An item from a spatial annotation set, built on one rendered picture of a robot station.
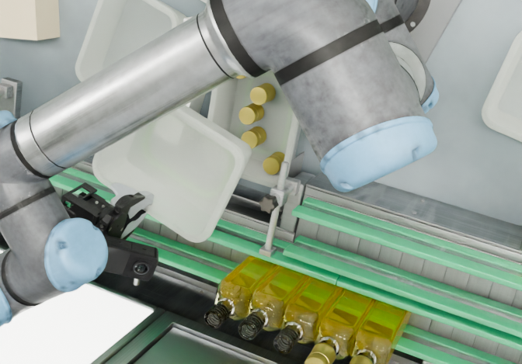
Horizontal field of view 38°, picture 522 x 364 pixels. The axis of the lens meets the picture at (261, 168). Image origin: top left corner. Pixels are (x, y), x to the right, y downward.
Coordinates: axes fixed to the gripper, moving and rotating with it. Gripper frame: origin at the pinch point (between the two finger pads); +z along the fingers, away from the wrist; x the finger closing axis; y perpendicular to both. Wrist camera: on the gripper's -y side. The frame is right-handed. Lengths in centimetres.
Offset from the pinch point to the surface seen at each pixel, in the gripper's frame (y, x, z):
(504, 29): -33, -38, 40
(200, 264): -6.6, 17.3, 14.9
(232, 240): -10.6, 8.7, 14.6
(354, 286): -32.8, 3.4, 14.2
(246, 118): 0.0, -5.4, 30.1
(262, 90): -0.8, -11.7, 30.8
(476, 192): -43, -11, 37
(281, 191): -15.1, -4.9, 14.7
